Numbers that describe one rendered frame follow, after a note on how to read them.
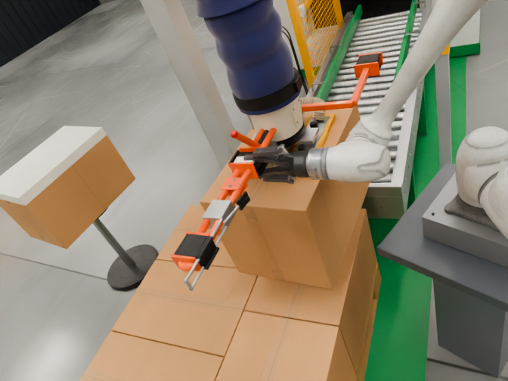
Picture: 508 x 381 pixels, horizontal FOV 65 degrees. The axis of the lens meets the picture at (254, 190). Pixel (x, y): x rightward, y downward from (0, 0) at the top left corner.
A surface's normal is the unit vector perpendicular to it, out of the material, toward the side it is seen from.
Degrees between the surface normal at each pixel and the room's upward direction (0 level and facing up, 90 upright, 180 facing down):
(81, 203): 90
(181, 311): 0
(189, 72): 90
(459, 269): 0
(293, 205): 0
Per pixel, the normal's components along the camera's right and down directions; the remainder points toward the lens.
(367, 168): -0.28, 0.40
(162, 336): -0.32, -0.73
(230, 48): -0.65, 0.34
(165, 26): -0.34, 0.68
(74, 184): 0.82, 0.11
